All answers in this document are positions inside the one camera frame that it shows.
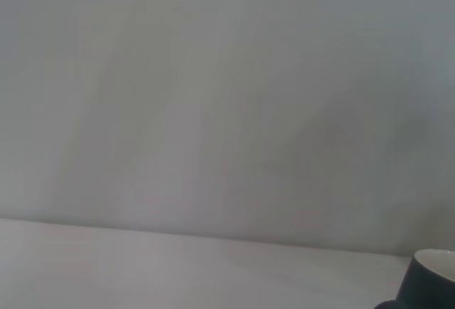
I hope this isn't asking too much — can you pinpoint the black cup white inside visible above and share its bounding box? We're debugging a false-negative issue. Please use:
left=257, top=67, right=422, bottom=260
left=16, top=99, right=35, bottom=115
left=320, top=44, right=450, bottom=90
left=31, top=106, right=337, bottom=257
left=373, top=248, right=455, bottom=309

